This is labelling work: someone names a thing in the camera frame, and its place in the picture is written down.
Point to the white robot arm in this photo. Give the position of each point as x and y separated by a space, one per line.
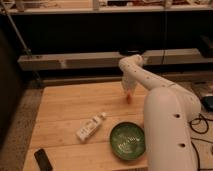
168 107

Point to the green ceramic bowl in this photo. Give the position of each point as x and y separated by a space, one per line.
127 141

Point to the metal diagonal pole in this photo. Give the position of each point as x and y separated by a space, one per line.
26 50

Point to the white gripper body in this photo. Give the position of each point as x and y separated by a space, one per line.
128 83

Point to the grey metal shelf beam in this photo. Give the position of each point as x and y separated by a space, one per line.
108 59

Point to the dark device on floor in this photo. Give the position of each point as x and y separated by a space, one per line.
207 102

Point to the black smartphone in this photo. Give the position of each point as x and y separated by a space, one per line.
43 160

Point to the white plastic bottle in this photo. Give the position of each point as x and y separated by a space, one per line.
90 127

